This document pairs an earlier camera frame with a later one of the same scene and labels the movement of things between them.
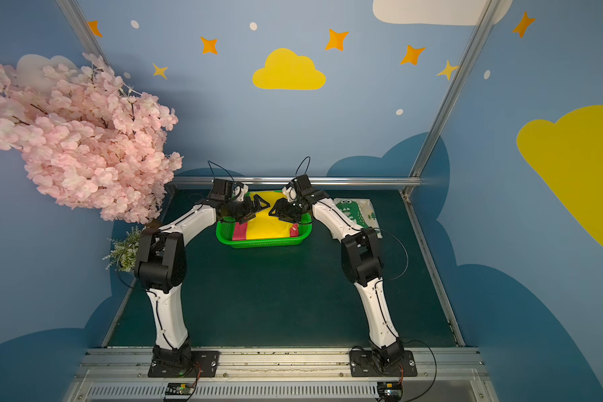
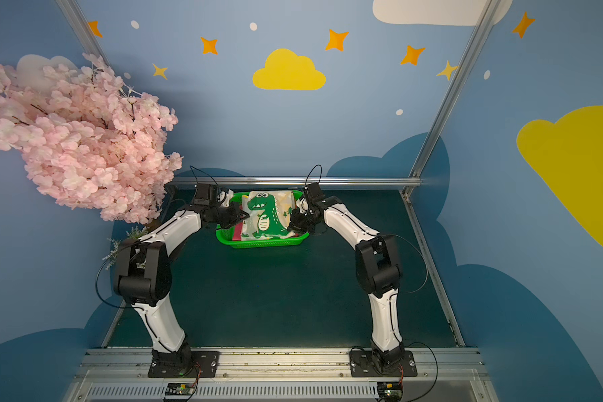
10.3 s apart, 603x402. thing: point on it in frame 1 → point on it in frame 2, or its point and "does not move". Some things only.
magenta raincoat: (239, 230) does not move
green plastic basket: (225, 231) does not move
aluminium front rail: (280, 374) does not move
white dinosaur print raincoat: (360, 212) → (270, 213)
